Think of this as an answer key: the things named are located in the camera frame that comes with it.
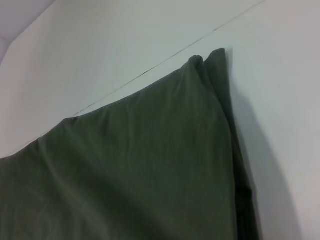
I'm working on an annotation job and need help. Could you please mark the dark green FREE T-shirt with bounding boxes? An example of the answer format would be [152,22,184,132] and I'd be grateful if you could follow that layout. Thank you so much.
[0,47,261,240]

